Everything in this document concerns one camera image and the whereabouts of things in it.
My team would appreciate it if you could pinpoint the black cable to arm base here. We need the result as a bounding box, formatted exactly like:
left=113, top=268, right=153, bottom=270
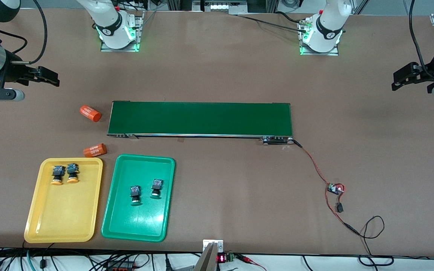
left=236, top=11, right=310, bottom=33

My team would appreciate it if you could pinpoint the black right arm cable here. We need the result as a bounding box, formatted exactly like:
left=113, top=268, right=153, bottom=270
left=0, top=0, right=48, bottom=65

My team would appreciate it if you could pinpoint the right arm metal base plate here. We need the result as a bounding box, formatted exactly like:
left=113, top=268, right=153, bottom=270
left=100, top=11, right=144, bottom=52

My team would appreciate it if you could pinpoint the small metal bracket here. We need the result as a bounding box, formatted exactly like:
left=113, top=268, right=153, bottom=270
left=203, top=239, right=224, bottom=252

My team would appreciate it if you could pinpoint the yellow plastic tray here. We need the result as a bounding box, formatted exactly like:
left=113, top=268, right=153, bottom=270
left=23, top=157, right=104, bottom=244

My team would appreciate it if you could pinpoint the green conveyor belt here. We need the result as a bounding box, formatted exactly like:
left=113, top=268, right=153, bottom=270
left=107, top=100, right=303, bottom=146

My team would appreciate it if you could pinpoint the black orange power strip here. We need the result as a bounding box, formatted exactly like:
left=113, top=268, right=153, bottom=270
left=106, top=261, right=136, bottom=271

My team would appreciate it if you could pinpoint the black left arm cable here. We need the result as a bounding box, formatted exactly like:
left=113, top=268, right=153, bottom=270
left=409, top=0, right=434, bottom=80

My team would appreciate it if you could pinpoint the yellow mushroom push button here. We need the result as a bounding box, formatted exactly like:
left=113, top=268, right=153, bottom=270
left=50, top=165, right=66, bottom=186
left=66, top=163, right=80, bottom=184

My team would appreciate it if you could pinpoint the green mushroom push button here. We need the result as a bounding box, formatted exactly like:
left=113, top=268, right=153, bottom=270
left=150, top=179, right=164, bottom=199
left=130, top=185, right=142, bottom=206

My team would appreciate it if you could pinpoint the orange 4680 cylinder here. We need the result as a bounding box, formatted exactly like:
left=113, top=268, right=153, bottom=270
left=83, top=143, right=107, bottom=158
left=80, top=105, right=102, bottom=123

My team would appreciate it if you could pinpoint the green plastic tray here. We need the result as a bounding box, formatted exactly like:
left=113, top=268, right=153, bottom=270
left=101, top=154, right=176, bottom=242

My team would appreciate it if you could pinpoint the grey metal mount pole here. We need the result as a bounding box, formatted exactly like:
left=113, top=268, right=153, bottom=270
left=194, top=243, right=219, bottom=271

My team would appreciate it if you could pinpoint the thin black looped cable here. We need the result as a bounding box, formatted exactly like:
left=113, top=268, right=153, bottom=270
left=358, top=215, right=394, bottom=267

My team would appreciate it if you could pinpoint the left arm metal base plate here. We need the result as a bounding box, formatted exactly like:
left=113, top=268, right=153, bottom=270
left=299, top=18, right=340, bottom=56

